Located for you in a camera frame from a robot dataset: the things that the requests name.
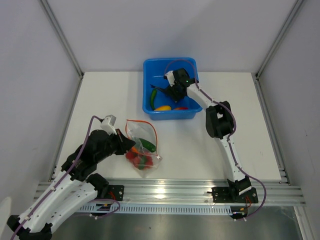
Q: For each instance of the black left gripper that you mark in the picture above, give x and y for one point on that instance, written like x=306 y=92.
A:
x=126 y=145

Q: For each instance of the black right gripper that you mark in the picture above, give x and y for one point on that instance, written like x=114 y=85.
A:
x=170 y=91

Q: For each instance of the clear orange zip top bag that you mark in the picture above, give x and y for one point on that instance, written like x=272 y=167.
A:
x=136 y=129

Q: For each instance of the green cucumber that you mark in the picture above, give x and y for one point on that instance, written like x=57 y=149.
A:
x=148 y=145

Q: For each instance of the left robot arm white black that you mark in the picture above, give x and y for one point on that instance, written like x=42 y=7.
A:
x=76 y=185

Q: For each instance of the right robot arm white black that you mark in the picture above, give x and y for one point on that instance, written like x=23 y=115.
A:
x=220 y=125

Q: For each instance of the small green chili pepper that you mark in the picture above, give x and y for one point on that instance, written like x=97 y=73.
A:
x=152 y=99

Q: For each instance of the yellow orange bell pepper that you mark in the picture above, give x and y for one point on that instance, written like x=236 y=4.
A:
x=163 y=108

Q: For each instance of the red chili pepper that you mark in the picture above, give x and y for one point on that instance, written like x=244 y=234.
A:
x=180 y=108

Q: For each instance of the blue plastic bin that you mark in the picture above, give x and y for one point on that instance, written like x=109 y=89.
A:
x=154 y=70

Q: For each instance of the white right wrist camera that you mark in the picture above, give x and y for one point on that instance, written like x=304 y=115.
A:
x=169 y=76

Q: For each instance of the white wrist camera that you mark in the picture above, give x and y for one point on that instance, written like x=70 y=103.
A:
x=169 y=76
x=107 y=124

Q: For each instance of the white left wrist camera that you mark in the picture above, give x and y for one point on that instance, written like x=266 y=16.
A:
x=107 y=124

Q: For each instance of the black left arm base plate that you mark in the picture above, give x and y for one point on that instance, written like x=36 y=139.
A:
x=115 y=192

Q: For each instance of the slotted white cable duct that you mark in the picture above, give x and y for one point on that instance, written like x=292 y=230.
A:
x=173 y=209

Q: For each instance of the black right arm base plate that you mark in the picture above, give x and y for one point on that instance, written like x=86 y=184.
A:
x=224 y=195

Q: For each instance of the left aluminium frame post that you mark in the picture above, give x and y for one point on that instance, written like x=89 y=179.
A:
x=49 y=13

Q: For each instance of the aluminium frame post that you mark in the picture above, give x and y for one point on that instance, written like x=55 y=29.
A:
x=49 y=13
x=283 y=31

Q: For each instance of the aluminium mounting rail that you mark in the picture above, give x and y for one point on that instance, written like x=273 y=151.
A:
x=196 y=192

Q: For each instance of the right aluminium frame post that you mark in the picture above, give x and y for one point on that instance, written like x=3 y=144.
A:
x=283 y=31

